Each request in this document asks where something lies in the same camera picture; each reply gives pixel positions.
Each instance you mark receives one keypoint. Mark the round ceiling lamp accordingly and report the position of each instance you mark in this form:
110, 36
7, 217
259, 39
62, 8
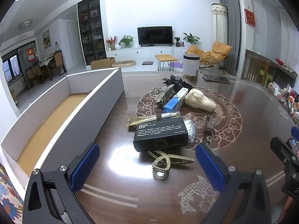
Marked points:
25, 25

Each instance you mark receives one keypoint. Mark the long white cardboard box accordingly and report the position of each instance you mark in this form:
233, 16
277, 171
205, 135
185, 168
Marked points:
46, 107

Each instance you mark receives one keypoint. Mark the orange stool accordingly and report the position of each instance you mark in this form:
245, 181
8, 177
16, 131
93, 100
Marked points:
165, 57

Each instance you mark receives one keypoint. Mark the large leafy potted plant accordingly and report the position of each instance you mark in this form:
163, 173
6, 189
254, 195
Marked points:
190, 38

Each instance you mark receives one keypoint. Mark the pearl claw hair clip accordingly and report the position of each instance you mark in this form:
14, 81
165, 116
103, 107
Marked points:
160, 175

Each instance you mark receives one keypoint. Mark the black soap box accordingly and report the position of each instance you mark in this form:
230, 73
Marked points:
161, 133

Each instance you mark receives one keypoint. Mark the black glass display cabinet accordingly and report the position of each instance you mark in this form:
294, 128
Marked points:
91, 28

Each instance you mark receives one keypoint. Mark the pile of colourful clutter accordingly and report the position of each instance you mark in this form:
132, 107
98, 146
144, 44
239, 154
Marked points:
286, 95

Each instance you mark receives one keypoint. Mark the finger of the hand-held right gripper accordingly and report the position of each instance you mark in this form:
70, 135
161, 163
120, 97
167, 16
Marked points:
282, 150
295, 131

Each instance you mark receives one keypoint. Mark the clear cotton swab box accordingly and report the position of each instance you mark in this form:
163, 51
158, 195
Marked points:
190, 130

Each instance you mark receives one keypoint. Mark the black mesh hair bow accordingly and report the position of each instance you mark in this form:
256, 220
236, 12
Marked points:
172, 79

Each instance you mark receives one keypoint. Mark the white cylinder container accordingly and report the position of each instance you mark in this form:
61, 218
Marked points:
190, 66

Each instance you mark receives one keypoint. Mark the floral printed cloth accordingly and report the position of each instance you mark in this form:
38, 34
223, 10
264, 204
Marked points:
9, 196

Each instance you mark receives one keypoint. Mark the red wall calendar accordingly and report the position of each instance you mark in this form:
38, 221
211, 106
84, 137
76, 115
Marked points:
30, 54

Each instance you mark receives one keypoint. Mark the blue white cream box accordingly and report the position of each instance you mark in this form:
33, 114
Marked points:
172, 103

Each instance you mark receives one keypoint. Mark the grey curtain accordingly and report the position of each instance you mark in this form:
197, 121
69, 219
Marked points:
231, 28

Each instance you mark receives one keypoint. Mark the white tv cabinet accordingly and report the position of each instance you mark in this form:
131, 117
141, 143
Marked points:
144, 52

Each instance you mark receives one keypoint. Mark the bushy green potted plant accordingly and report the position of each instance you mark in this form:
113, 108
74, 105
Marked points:
126, 40

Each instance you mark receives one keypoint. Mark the gold cosmetic tube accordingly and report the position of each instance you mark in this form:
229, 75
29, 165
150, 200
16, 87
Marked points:
140, 120

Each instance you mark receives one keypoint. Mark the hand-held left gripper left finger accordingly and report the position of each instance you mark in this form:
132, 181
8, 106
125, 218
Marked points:
84, 165

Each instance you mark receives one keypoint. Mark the covered tower air conditioner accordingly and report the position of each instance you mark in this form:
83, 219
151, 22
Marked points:
219, 23

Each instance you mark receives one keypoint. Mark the black television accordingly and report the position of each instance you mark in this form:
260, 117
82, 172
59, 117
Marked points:
154, 35

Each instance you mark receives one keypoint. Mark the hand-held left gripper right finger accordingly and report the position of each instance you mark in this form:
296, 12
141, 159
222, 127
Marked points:
210, 165

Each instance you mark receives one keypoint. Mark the brown cardboard box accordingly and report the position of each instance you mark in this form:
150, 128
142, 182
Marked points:
101, 64

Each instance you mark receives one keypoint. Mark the beige round pet bed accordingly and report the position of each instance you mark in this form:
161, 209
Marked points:
123, 63

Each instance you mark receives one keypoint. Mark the small green potted plant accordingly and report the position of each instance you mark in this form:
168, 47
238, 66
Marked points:
177, 39

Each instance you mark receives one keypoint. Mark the orange lounge chair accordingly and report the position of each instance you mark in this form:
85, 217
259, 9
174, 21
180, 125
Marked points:
217, 50

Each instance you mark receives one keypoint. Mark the gold pearl barrette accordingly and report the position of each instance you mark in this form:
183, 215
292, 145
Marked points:
182, 159

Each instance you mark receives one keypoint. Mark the cream knit hat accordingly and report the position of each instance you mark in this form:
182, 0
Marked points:
198, 99

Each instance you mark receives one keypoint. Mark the grey tablet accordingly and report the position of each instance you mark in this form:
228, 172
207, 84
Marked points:
215, 77

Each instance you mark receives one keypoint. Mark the brown patterned desktop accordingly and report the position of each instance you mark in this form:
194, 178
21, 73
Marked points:
245, 130

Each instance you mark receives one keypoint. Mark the red flower bouquet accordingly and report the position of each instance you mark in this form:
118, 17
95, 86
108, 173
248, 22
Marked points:
111, 40

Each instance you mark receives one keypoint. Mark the person's right forearm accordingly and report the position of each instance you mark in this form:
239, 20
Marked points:
289, 206

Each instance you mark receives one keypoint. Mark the framed wall painting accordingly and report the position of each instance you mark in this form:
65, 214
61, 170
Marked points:
46, 39

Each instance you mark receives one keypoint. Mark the red wall hanging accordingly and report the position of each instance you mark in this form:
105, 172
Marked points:
250, 17

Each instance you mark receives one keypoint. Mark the wooden dining set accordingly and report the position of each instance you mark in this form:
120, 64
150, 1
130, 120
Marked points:
57, 61

